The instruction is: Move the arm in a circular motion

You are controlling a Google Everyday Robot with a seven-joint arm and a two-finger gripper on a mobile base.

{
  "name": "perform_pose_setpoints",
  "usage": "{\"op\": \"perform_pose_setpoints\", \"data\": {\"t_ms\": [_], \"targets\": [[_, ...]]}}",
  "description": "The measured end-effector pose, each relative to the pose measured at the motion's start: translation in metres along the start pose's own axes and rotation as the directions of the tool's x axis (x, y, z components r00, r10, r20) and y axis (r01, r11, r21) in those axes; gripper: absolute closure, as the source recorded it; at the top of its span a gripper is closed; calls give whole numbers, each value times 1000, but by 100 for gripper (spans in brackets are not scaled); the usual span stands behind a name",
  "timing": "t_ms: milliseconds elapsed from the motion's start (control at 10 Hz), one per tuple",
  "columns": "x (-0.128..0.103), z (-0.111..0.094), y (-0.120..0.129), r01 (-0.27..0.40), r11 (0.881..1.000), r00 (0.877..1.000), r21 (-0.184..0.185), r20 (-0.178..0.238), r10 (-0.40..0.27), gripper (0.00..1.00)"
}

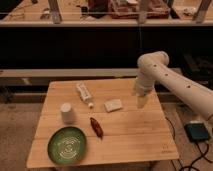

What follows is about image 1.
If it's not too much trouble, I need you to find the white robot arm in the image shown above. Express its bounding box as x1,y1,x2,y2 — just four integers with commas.
134,51,213,127

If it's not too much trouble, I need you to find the wooden slat table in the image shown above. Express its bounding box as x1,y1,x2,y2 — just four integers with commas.
27,79,179,168

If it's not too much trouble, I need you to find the white squeeze tube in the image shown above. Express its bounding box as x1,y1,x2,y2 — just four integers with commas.
76,82,94,108

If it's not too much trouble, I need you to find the black power box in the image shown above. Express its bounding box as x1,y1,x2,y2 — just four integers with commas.
184,123,211,143

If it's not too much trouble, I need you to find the white upside-down cup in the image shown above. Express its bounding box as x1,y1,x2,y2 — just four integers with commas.
60,103,74,124

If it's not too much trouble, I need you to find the green ribbed plate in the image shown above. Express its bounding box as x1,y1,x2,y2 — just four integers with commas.
47,126,87,166

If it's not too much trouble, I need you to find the brown tray on bench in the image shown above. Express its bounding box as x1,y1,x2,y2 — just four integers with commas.
108,0,170,19

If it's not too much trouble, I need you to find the black floor cable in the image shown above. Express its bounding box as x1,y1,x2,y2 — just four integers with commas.
165,116,213,171

